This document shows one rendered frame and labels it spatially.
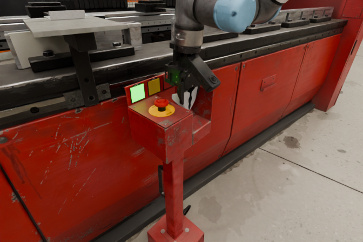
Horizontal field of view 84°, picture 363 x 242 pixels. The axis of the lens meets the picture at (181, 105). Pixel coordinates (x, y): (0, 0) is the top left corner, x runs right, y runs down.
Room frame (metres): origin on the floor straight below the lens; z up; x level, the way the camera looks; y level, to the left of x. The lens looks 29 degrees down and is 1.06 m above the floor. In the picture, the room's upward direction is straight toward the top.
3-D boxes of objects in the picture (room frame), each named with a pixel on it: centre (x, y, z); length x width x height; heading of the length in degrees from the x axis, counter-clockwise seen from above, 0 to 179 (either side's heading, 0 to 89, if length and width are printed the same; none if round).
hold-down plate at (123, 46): (0.63, 0.30, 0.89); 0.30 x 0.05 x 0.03; 128
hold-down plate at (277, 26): (1.22, -0.47, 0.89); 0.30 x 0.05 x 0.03; 128
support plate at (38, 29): (0.53, 0.27, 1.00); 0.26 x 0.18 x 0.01; 38
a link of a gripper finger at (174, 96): (0.54, 0.01, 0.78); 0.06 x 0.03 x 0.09; 48
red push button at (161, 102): (0.48, 0.05, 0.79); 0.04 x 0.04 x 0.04
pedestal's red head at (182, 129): (0.52, 0.03, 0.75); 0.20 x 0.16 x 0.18; 138
